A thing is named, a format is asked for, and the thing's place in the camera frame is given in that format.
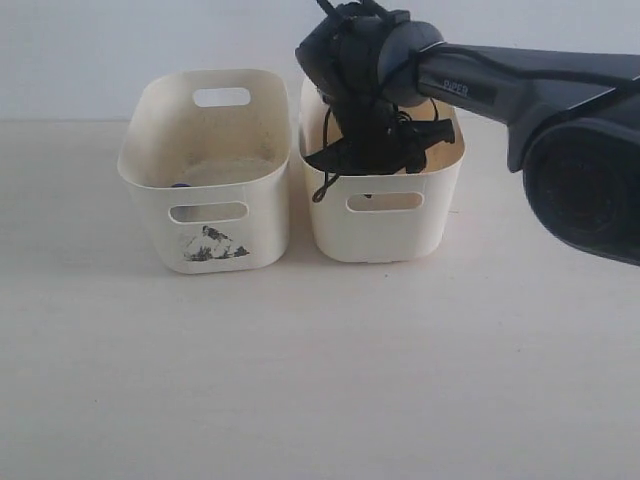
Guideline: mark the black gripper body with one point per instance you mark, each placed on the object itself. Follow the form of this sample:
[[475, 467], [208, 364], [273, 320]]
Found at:
[[378, 139]]

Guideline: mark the plain cream plastic bin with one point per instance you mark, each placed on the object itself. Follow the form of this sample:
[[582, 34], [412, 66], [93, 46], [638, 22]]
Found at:
[[407, 215]]

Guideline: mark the cream bin with mountain print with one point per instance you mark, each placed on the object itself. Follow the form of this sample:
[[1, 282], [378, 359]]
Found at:
[[227, 133]]

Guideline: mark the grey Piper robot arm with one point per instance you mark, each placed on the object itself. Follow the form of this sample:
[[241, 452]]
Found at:
[[571, 117]]

